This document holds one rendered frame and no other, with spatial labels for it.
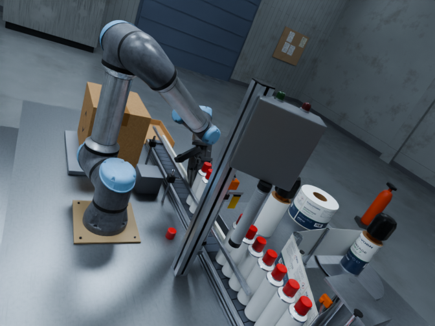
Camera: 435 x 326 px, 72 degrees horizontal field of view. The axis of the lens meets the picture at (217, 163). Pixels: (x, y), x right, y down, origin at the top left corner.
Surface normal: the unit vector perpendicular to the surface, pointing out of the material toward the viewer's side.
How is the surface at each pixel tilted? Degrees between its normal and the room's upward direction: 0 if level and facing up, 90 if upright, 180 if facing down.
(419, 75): 90
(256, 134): 90
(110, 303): 0
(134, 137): 90
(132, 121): 90
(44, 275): 0
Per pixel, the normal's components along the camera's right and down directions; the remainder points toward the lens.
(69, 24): 0.38, 0.54
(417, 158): -0.85, -0.11
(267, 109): -0.14, 0.39
